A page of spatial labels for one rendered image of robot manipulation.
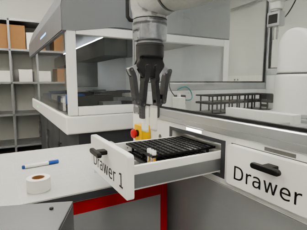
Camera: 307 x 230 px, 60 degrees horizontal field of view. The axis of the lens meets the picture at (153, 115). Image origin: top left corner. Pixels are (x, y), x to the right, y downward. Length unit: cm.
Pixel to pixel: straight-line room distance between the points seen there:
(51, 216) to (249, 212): 49
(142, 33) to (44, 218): 47
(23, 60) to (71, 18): 340
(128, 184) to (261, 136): 34
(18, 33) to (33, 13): 65
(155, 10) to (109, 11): 95
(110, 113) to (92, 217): 81
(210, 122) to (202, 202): 27
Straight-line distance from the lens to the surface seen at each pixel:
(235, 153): 74
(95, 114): 158
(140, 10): 71
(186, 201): 100
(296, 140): 65
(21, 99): 490
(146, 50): 69
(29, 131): 496
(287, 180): 66
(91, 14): 159
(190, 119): 89
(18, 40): 448
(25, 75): 451
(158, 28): 70
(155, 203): 103
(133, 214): 100
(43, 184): 90
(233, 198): 81
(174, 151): 77
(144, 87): 70
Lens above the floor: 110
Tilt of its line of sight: 7 degrees down
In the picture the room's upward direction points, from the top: straight up
